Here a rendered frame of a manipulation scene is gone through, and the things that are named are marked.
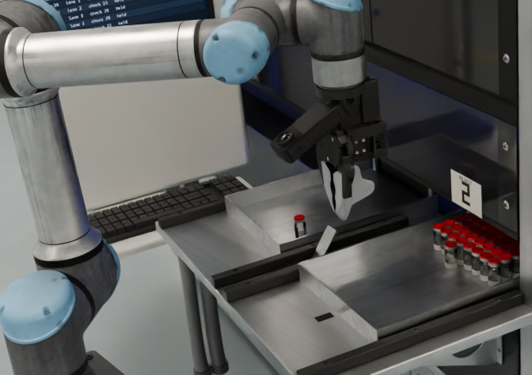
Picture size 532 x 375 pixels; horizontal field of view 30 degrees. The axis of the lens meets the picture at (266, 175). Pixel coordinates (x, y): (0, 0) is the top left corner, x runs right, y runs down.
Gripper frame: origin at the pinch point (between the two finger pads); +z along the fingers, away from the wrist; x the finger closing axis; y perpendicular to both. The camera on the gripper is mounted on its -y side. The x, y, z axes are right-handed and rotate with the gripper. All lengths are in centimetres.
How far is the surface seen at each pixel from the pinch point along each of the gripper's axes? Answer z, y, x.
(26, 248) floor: 110, -15, 248
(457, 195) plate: 8.7, 27.6, 9.3
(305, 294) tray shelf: 21.5, 0.1, 15.0
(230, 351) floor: 110, 25, 134
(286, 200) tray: 21, 14, 50
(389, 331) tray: 18.9, 3.8, -6.2
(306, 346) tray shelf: 21.5, -7.0, 0.8
